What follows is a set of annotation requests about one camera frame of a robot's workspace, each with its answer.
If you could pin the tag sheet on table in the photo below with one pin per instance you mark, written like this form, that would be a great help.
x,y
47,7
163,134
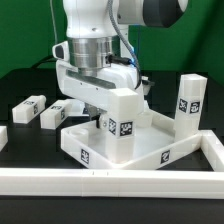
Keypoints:
x,y
77,108

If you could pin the white front fence bar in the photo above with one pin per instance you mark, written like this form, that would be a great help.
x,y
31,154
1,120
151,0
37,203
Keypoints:
x,y
111,183

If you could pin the white right fence bar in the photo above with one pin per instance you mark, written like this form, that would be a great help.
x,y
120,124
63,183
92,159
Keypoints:
x,y
213,150

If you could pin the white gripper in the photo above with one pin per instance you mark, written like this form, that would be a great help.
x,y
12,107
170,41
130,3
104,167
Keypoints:
x,y
93,86

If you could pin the white left fence piece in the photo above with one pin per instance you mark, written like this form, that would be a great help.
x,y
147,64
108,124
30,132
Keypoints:
x,y
3,137

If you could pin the white desk top tray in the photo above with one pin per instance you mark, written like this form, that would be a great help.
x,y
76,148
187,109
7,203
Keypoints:
x,y
153,147

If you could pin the white fence bar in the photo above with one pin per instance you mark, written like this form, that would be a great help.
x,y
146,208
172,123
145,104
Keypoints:
x,y
213,150
111,183

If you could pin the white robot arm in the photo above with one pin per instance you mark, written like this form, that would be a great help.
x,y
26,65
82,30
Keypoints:
x,y
97,56

